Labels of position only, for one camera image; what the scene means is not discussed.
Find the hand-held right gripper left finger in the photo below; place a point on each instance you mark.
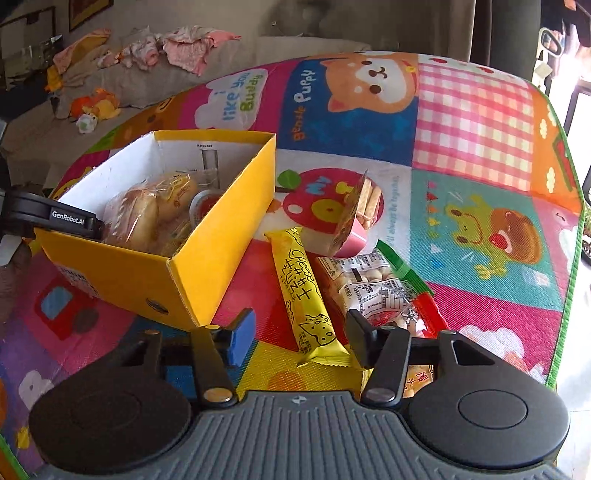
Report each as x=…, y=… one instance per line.
x=242, y=337

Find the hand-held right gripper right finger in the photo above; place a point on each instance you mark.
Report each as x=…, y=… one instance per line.
x=362, y=341

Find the candy bag red green edges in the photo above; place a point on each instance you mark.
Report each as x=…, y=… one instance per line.
x=369, y=286

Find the yellow cheese snack packet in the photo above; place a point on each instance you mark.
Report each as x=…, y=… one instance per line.
x=304, y=295

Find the bread bun packet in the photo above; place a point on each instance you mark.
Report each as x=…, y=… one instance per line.
x=138, y=212

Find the yellow cardboard box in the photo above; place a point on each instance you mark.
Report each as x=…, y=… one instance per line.
x=120, y=277

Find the pink biscuit stick cup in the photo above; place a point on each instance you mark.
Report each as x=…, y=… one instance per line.
x=351, y=240

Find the round red label snack packet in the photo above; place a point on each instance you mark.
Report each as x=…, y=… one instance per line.
x=205, y=207

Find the white green plush toy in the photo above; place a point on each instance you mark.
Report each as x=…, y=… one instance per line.
x=87, y=123

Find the orange plush toy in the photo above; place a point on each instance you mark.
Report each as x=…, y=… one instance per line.
x=99, y=104

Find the grey sofa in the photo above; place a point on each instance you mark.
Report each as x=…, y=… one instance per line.
x=138, y=87

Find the dark glass cabinet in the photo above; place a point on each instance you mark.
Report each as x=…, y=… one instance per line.
x=27, y=55

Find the pink yellow blanket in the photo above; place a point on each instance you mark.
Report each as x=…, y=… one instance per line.
x=78, y=53

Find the baby clothes bundle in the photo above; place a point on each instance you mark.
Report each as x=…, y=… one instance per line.
x=141, y=50

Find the framed picture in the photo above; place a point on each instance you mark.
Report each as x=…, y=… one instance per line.
x=90, y=11

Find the colourful cartoon play mat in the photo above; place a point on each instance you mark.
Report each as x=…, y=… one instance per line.
x=461, y=152

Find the pink crumpled clothes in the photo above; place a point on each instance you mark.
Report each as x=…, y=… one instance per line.
x=194, y=48

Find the dark curtain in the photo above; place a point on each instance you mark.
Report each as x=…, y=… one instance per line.
x=503, y=27

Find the hanging clothes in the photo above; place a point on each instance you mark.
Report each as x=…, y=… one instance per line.
x=568, y=18

